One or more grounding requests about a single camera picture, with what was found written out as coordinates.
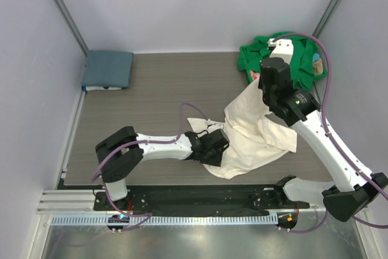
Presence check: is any green plastic bin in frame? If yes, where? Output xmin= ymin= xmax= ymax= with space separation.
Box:
xmin=242 ymin=45 xmax=328 ymax=86

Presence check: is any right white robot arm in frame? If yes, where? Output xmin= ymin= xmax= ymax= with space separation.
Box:
xmin=258 ymin=57 xmax=387 ymax=222

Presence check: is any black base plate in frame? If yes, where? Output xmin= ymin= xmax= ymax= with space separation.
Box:
xmin=92 ymin=183 xmax=312 ymax=218

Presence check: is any left aluminium frame post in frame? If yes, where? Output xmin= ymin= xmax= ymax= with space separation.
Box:
xmin=53 ymin=0 xmax=89 ymax=55

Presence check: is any slotted cable duct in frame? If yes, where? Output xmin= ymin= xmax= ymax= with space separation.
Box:
xmin=50 ymin=213 xmax=278 ymax=226

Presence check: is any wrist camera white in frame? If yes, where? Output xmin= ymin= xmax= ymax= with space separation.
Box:
xmin=267 ymin=38 xmax=293 ymax=65
xmin=205 ymin=119 xmax=225 ymax=132

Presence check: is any cyan blue t shirt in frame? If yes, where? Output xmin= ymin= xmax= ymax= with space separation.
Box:
xmin=312 ymin=53 xmax=320 ymax=62

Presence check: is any aluminium frame post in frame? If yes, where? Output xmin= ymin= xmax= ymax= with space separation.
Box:
xmin=53 ymin=0 xmax=89 ymax=55
xmin=310 ymin=0 xmax=360 ymax=40

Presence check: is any green t shirt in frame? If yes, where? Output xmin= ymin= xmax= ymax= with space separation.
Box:
xmin=237 ymin=30 xmax=321 ymax=92

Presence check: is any right aluminium frame post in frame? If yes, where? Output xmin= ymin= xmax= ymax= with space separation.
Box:
xmin=310 ymin=0 xmax=360 ymax=40

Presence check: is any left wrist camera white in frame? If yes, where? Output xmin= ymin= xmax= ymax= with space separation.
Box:
xmin=205 ymin=119 xmax=225 ymax=132

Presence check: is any cream white t shirt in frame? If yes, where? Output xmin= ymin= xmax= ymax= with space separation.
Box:
xmin=187 ymin=79 xmax=297 ymax=180

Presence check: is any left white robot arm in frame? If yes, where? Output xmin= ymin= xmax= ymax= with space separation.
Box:
xmin=92 ymin=126 xmax=230 ymax=210

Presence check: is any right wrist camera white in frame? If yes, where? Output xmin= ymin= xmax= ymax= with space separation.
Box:
xmin=267 ymin=38 xmax=293 ymax=65

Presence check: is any pink t shirt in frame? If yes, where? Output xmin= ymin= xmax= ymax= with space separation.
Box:
xmin=249 ymin=70 xmax=260 ymax=82

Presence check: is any folded blue t shirt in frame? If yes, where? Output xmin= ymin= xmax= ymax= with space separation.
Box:
xmin=81 ymin=50 xmax=133 ymax=92

